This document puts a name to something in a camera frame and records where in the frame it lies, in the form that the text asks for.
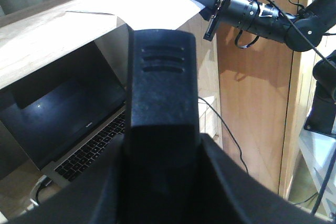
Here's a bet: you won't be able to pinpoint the black cable left of laptop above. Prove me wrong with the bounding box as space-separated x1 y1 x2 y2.
34 179 55 204

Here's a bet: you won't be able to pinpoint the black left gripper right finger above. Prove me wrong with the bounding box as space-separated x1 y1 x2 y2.
200 134 326 223

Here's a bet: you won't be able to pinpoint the white cable left of laptop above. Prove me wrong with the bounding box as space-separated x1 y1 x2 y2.
25 175 49 213

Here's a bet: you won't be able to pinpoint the black cable of laptop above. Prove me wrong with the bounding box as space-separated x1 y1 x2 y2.
34 179 55 204
197 97 249 174

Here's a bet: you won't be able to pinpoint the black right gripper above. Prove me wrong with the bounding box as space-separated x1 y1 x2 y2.
181 0 260 42

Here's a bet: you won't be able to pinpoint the grey laptop with black keys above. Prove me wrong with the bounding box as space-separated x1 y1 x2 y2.
1 25 129 187

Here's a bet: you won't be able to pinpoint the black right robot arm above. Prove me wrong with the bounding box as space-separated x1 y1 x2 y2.
195 0 335 137

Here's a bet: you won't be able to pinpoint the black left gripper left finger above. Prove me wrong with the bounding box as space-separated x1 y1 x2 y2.
9 135 123 223

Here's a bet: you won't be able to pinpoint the white paper sheets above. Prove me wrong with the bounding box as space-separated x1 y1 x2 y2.
70 0 205 30

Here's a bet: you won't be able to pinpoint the black cable right of laptop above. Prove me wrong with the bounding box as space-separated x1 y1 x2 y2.
197 97 249 174

